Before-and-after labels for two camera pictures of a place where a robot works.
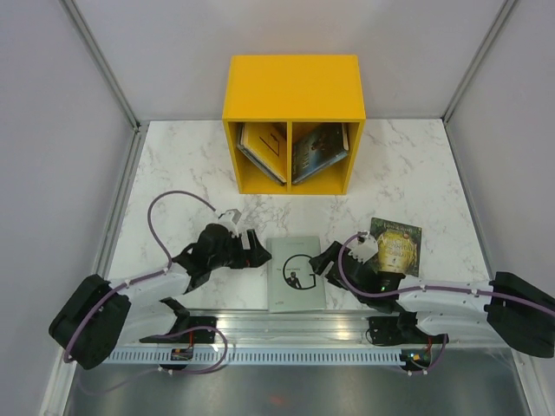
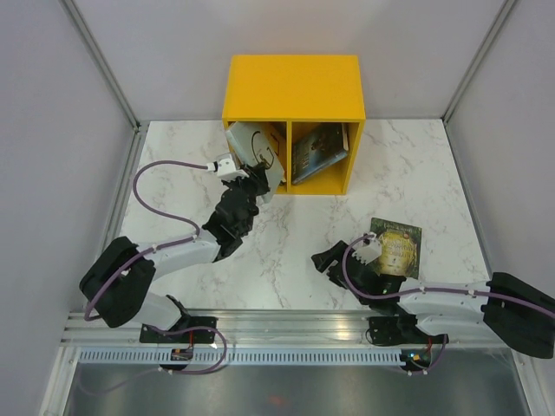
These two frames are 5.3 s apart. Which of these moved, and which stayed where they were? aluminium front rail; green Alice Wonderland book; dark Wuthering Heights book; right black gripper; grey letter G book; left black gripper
Moved: grey letter G book; left black gripper
Stayed: green Alice Wonderland book; aluminium front rail; right black gripper; dark Wuthering Heights book
